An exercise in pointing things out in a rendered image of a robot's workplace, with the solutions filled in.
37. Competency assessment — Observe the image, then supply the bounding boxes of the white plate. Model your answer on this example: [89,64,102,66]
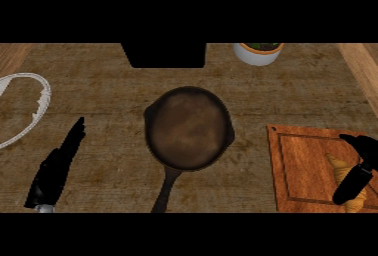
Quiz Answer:
[0,72,54,150]

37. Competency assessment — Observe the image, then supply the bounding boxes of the black box appliance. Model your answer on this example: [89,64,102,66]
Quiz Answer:
[120,42,209,69]

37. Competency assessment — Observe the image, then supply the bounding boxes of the dark cast iron pan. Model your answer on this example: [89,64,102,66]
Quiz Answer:
[144,85,237,214]

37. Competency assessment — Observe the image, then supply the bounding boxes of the golden croissant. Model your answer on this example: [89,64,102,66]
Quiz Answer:
[325,153,370,214]

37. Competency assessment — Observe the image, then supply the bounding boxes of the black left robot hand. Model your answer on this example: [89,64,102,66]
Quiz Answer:
[23,116,88,210]

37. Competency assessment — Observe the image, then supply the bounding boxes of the brown wooden cutting board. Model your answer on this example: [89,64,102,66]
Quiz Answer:
[266,124,378,214]

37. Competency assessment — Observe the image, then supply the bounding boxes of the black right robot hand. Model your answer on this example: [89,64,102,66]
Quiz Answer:
[331,133,378,206]

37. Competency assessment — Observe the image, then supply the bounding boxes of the white plant pot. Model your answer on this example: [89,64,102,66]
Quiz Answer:
[232,42,286,67]

